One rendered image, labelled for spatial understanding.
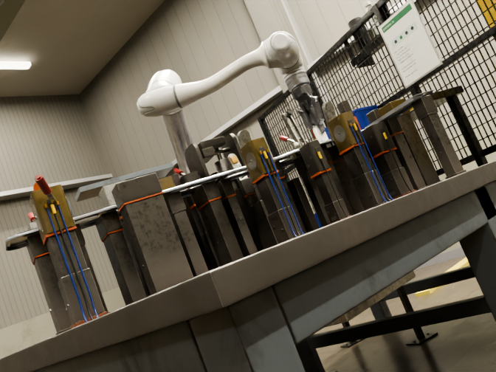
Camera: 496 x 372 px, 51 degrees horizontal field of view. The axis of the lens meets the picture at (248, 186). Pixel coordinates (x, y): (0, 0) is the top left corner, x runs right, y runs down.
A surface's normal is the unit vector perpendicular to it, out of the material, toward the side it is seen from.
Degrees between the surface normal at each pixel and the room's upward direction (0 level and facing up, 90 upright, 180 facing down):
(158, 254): 90
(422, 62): 90
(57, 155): 90
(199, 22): 90
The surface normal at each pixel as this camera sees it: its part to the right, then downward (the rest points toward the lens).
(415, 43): -0.84, 0.27
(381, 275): 0.65, -0.36
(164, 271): 0.40, -0.29
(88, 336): -0.66, 0.16
